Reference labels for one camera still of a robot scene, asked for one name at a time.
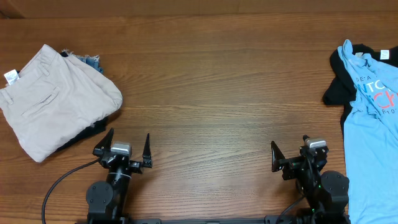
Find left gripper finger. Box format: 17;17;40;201
142;133;151;162
94;128;114;151

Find light blue printed t-shirt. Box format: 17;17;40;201
337;40;397;223

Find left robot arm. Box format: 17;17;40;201
86;129;152;223

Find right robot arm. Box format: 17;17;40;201
264;135;350;223

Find dark folded garment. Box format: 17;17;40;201
56;117;108;152

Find folded beige shorts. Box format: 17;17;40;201
1;45;123;162

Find black t-shirt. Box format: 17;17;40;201
322;44;397;133

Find folded denim shorts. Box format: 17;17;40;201
60;49;104;74

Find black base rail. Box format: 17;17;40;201
78;215;351;224

